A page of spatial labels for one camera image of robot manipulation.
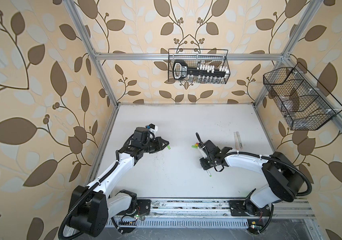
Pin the aluminium cage frame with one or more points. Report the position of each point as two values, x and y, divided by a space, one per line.
283 57

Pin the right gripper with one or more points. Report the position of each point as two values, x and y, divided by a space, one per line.
203 165

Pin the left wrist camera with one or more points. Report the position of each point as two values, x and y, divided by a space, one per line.
152 128

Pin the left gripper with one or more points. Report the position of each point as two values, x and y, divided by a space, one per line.
159 146

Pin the black white tool in basket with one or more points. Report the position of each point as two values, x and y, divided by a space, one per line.
181 71

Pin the white marker orange tip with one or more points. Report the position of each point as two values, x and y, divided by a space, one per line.
237 143

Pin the side wire basket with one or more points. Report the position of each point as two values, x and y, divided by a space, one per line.
305 103

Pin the back wire basket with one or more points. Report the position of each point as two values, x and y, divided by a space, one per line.
216 57

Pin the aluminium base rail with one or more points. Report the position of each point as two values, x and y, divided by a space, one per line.
219 208

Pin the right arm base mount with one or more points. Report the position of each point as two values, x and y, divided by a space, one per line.
238 208

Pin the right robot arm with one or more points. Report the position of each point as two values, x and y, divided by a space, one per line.
285 182

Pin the white marker pink tip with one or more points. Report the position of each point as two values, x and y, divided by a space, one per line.
239 140

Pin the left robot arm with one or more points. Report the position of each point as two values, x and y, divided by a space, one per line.
92 206

